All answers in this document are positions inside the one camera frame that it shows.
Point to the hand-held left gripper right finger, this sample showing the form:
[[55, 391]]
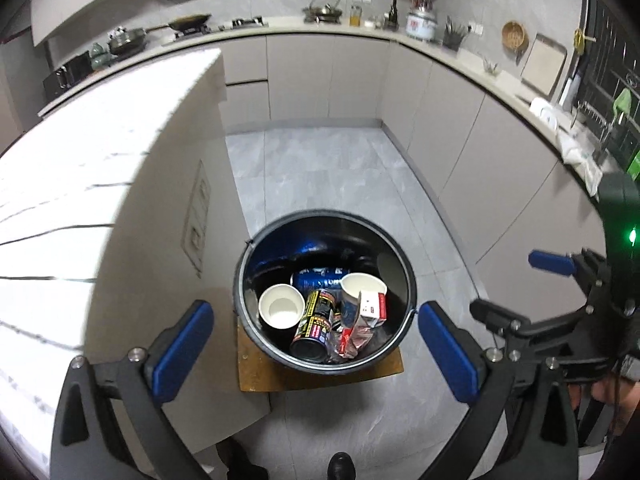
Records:
[[450, 355]]

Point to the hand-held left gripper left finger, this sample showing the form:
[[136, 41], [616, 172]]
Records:
[[182, 355]]

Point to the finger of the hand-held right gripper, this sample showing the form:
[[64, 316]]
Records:
[[500, 317], [550, 261]]

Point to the small red white box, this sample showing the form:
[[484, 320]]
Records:
[[372, 307]]

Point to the clear red plastic bag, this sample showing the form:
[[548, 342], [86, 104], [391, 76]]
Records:
[[350, 342]]

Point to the red paper cup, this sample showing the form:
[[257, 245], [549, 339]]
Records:
[[280, 307]]

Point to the blue white paper cup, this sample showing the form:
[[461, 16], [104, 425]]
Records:
[[357, 285]]

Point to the black yellow drink can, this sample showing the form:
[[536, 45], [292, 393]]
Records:
[[315, 320]]

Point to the blue drink can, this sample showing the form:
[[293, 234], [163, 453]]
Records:
[[320, 277]]

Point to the black bucket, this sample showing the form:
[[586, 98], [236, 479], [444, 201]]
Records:
[[325, 230]]

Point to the person's right hand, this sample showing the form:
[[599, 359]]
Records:
[[612, 387]]

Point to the wooden board under bin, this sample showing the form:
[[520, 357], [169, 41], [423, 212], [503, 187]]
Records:
[[260, 375]]

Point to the white cloth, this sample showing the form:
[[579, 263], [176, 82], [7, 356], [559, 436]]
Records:
[[582, 160]]

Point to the person's black shoe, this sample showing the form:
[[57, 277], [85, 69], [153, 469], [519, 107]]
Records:
[[235, 462], [341, 466]]

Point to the white plate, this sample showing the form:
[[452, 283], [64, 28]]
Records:
[[544, 112]]

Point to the grey kitchen counter cabinets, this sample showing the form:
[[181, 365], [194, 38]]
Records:
[[450, 120]]

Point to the beige cutting board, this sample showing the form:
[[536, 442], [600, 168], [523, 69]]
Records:
[[544, 65]]

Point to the small white bowl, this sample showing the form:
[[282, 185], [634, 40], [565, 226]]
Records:
[[491, 66]]

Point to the black window grille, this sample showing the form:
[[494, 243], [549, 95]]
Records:
[[607, 50]]

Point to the checkered white tablecloth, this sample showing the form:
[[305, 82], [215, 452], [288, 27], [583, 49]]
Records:
[[75, 160]]

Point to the wicker basket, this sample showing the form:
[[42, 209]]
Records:
[[515, 36]]

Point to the black utensil holder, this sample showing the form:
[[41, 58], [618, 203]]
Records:
[[454, 40]]

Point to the white rice cooker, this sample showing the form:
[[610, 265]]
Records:
[[421, 22]]

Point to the dark glass bottle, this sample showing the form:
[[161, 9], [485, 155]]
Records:
[[393, 17]]

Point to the black microwave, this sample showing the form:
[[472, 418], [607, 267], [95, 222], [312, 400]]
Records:
[[67, 77]]

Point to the green ceramic jar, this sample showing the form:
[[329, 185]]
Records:
[[99, 57]]

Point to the yellow oil bottle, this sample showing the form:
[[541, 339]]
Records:
[[355, 19]]

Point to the black lidded pot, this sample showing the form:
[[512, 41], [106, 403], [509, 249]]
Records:
[[127, 42]]

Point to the black wok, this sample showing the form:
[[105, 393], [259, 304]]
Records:
[[190, 22]]

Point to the black gas stove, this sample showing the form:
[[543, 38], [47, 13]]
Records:
[[240, 24]]

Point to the steel kettle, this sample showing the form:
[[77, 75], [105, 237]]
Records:
[[324, 10]]

